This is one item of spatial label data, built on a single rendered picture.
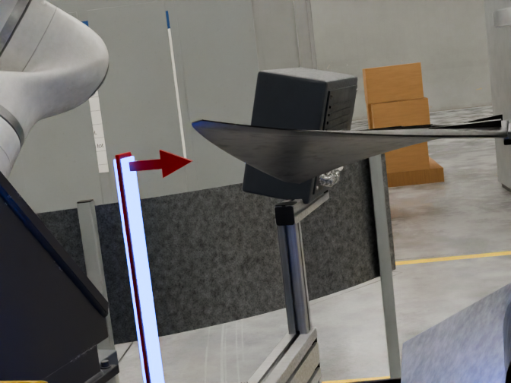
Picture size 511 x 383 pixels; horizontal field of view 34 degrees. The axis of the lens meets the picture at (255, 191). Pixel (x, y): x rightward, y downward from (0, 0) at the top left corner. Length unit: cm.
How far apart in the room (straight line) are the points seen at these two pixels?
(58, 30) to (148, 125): 560
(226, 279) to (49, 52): 143
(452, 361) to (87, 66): 68
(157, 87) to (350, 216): 418
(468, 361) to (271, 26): 432
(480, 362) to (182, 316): 186
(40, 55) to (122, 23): 564
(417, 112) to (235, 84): 265
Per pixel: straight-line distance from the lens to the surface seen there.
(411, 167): 877
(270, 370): 117
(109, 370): 98
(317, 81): 126
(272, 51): 490
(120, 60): 679
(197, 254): 243
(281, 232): 124
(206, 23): 667
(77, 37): 118
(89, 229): 234
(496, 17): 64
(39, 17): 118
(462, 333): 68
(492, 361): 64
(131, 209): 73
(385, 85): 868
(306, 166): 77
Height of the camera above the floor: 124
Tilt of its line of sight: 7 degrees down
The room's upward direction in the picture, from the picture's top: 7 degrees counter-clockwise
